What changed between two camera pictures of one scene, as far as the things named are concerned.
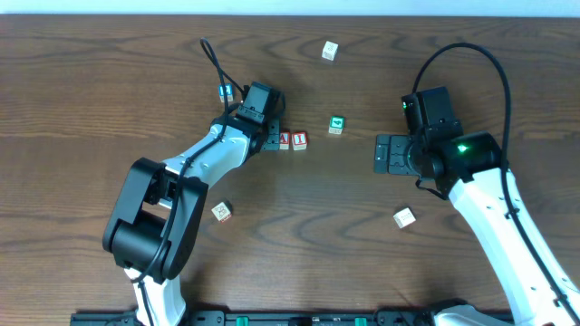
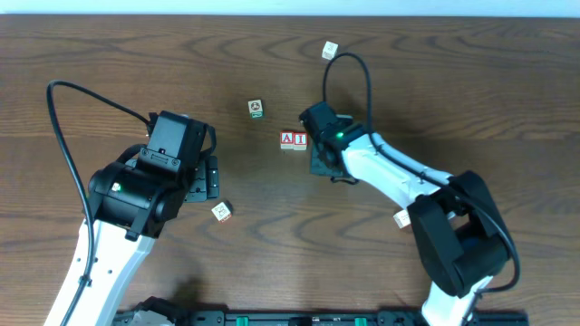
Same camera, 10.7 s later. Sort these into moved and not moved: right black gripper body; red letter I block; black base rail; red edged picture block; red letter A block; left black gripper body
Moved: left black gripper body; right black gripper body
Not moved: red letter A block; black base rail; red letter I block; red edged picture block
